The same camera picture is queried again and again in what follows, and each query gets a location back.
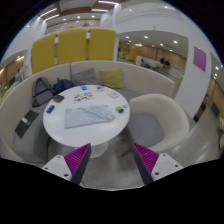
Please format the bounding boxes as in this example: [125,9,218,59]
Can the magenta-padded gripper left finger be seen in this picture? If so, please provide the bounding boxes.
[41,143,92,186]

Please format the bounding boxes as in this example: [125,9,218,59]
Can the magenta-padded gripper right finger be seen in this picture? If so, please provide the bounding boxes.
[132,142,184,185]

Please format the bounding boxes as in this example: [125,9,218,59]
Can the light blue towel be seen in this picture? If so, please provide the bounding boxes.
[63,104,116,130]

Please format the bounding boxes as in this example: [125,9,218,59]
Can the white round armchair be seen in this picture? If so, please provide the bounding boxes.
[128,93,190,154]

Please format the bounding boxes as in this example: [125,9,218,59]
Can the colourful sticker sheet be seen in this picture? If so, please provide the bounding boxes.
[73,92,96,103]

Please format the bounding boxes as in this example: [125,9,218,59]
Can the dark grey laptop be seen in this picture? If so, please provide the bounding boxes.
[14,109,40,139]

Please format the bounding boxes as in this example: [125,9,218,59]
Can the black wallet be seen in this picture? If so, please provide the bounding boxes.
[53,94,65,103]

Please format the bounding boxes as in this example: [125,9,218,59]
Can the white flat box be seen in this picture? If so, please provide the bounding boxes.
[106,90,120,99]

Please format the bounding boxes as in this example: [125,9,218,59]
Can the dark blue bag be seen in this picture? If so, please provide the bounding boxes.
[53,78,74,94]

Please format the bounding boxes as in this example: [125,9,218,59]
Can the grey backpack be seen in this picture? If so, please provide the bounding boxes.
[31,76,55,108]

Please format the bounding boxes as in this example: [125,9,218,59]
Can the curved beige sofa bench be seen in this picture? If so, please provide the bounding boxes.
[0,60,178,161]

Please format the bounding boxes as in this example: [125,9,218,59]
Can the grey cushion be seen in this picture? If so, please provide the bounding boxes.
[71,68,99,87]

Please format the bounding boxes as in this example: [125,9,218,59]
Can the yellow-green cushion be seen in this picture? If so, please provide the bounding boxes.
[99,68,125,90]

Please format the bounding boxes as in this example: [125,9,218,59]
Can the yellow acoustic panel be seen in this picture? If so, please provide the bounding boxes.
[56,28,88,65]
[87,28,117,62]
[31,33,58,75]

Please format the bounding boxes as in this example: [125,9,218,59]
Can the ceiling lights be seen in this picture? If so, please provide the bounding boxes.
[39,0,181,48]

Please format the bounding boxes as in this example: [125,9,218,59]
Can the white table pedestal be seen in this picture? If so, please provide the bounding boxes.
[89,141,110,159]

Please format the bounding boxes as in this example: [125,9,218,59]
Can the purple wall poster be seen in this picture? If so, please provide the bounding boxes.
[193,45,208,73]

